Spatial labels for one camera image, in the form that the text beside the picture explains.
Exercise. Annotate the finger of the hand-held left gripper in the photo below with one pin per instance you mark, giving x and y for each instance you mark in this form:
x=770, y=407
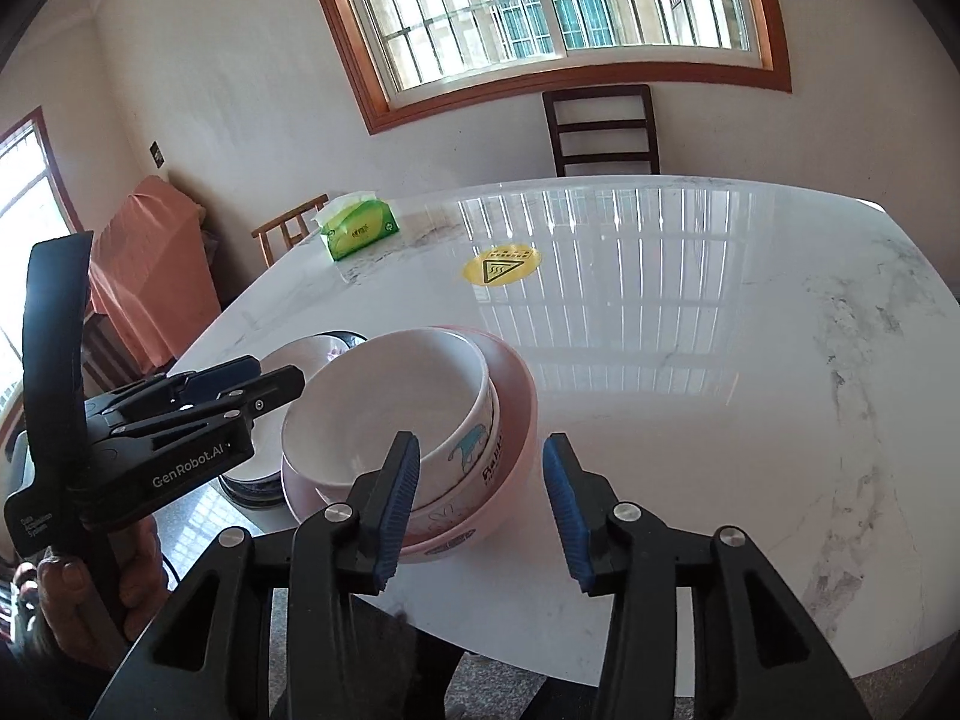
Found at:
x=225, y=375
x=274, y=386

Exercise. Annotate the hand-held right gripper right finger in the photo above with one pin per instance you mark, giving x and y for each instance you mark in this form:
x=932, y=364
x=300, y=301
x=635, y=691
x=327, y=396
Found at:
x=562, y=510

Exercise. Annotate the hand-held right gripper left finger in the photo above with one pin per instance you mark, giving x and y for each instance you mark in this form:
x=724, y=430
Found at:
x=402, y=510

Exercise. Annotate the white rabbit bowl orange band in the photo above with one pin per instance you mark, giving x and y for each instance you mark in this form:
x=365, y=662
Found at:
x=450, y=514

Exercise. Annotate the white bowl blue band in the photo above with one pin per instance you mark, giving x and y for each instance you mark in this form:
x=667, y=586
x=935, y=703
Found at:
x=360, y=420

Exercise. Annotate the pink bowl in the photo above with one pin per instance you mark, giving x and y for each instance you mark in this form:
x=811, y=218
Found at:
x=519, y=420

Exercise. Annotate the dark-rimmed plate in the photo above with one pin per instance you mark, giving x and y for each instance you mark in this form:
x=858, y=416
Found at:
x=251, y=493

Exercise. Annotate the person's left hand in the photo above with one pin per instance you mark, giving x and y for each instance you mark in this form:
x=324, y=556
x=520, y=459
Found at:
x=142, y=562

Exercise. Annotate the dark wooden furniture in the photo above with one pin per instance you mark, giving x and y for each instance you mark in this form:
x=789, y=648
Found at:
x=105, y=352

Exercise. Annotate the orange cloth cover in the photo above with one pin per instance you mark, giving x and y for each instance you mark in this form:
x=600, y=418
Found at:
x=150, y=270

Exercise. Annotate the light wooden chair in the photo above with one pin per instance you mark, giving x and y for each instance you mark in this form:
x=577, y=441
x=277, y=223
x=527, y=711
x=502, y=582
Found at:
x=289, y=229

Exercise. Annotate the side wooden-framed window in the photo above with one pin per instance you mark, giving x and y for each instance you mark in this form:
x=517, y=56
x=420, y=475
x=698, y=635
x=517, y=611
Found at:
x=30, y=195

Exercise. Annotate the green tissue pack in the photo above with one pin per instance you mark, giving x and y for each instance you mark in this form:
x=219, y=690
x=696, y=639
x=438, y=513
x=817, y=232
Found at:
x=360, y=229

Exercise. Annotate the yellow round sticker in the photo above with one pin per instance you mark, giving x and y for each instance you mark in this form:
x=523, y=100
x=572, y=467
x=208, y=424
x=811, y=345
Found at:
x=501, y=266

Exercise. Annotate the dark wooden chair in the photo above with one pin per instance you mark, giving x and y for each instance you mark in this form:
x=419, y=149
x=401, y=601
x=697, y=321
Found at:
x=600, y=127

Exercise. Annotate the large wooden-framed window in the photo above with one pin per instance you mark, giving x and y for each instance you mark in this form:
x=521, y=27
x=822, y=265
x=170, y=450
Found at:
x=540, y=7

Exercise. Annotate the dark wall switch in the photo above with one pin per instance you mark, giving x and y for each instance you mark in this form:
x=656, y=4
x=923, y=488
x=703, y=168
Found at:
x=157, y=153

